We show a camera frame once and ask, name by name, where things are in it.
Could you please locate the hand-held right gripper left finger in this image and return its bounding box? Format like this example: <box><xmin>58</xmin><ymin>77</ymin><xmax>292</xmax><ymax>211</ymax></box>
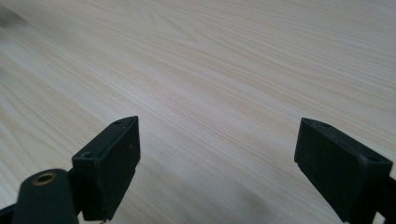
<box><xmin>71</xmin><ymin>115</ymin><xmax>142</xmax><ymax>222</ymax></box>

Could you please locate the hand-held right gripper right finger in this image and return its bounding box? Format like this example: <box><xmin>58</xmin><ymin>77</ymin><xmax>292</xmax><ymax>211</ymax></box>
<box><xmin>293</xmin><ymin>117</ymin><xmax>394</xmax><ymax>224</ymax></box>

